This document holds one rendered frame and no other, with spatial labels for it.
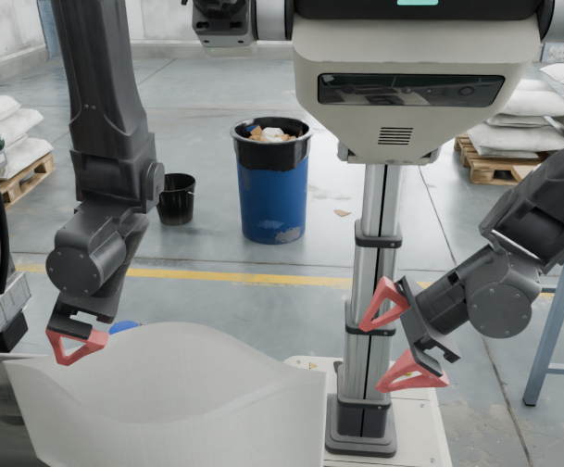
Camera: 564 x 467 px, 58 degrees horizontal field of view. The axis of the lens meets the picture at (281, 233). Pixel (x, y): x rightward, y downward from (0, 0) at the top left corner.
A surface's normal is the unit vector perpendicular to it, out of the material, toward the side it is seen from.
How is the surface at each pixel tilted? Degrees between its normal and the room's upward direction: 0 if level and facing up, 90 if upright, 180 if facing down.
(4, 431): 90
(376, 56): 40
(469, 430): 0
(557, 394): 0
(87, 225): 8
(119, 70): 98
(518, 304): 79
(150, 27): 90
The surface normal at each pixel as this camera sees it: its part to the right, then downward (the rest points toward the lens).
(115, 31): 0.96, 0.23
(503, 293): -0.28, 0.29
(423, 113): -0.07, 0.93
